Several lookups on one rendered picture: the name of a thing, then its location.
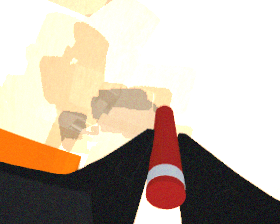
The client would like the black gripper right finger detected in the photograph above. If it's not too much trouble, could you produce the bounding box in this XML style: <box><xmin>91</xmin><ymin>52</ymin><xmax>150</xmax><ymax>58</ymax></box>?
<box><xmin>177</xmin><ymin>133</ymin><xmax>280</xmax><ymax>224</ymax></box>

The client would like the red cylindrical peg with grey band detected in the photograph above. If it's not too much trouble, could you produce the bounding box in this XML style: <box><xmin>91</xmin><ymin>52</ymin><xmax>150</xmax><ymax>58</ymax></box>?
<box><xmin>145</xmin><ymin>105</ymin><xmax>187</xmax><ymax>209</ymax></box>

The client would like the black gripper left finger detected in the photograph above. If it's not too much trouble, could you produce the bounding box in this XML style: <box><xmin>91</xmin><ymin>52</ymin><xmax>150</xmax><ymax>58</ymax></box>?
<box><xmin>0</xmin><ymin>128</ymin><xmax>155</xmax><ymax>224</ymax></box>

